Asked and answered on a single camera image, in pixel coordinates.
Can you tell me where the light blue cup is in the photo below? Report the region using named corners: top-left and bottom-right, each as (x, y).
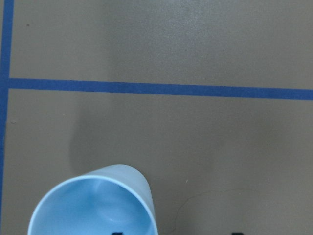
top-left (27, 164), bottom-right (158, 235)

